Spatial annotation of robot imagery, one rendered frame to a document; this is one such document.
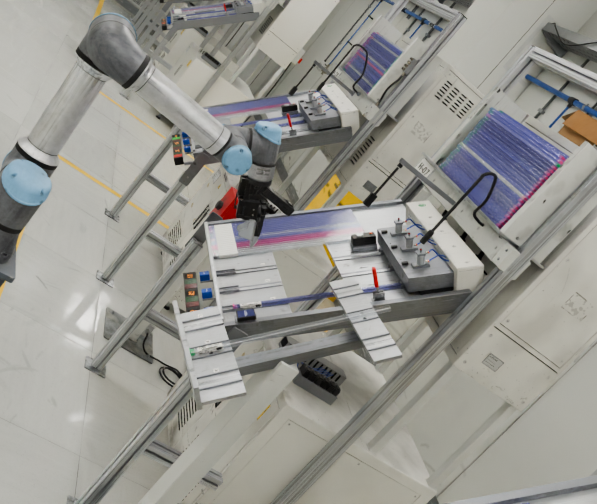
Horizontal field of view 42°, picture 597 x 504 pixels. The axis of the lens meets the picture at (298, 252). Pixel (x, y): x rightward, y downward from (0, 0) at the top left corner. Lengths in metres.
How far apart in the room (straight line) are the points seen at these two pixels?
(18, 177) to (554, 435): 2.71
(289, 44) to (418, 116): 3.26
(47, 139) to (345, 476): 1.33
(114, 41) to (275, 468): 1.32
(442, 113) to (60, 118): 2.02
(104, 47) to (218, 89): 4.86
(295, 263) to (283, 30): 3.32
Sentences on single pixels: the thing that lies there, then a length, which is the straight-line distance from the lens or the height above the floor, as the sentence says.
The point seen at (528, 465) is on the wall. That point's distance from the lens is 3.85.
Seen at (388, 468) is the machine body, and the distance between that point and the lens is 2.52.
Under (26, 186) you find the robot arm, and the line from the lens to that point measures 1.95.
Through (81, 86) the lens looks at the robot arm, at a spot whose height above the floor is 1.00.
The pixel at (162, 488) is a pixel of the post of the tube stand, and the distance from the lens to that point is 2.13.
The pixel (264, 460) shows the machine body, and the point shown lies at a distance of 2.40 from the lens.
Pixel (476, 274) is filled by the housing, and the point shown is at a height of 1.25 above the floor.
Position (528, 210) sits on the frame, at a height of 1.48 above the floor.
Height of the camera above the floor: 1.50
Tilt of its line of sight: 14 degrees down
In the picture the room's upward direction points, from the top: 41 degrees clockwise
